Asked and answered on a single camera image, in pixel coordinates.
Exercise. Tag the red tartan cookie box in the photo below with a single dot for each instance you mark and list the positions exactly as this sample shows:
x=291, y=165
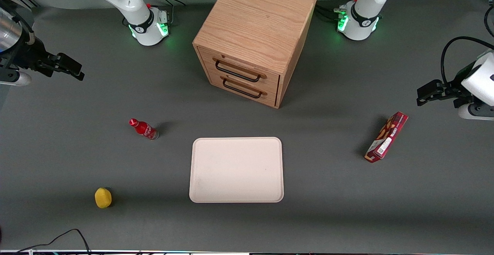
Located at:
x=386, y=137

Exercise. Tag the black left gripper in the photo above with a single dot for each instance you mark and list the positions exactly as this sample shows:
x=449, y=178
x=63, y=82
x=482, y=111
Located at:
x=456, y=88

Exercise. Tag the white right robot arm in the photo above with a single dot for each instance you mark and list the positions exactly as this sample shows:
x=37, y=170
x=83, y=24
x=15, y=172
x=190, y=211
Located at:
x=131, y=4

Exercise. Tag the cream plastic tray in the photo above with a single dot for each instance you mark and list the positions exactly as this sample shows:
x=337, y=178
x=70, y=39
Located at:
x=236, y=170

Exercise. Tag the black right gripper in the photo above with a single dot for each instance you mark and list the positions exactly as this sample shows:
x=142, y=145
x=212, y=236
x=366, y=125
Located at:
x=31, y=57

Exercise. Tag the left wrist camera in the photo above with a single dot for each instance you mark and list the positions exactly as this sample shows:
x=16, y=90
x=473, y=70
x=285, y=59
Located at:
x=478, y=112

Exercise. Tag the yellow lemon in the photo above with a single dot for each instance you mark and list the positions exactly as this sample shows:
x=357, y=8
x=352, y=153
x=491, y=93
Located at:
x=103, y=198

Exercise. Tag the wooden drawer cabinet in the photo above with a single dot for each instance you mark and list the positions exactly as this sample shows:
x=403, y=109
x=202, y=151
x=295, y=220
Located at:
x=254, y=19

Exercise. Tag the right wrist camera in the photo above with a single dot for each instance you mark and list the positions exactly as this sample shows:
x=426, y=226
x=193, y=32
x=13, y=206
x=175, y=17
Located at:
x=21, y=80

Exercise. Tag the red soda bottle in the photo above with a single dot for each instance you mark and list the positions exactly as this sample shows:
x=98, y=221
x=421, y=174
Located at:
x=144, y=129

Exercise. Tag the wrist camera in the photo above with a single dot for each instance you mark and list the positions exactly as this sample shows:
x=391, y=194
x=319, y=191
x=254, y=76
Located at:
x=21, y=80
x=478, y=112

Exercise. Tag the wooden drawer front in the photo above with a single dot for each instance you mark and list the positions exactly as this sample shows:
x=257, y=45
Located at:
x=272, y=81
x=270, y=97

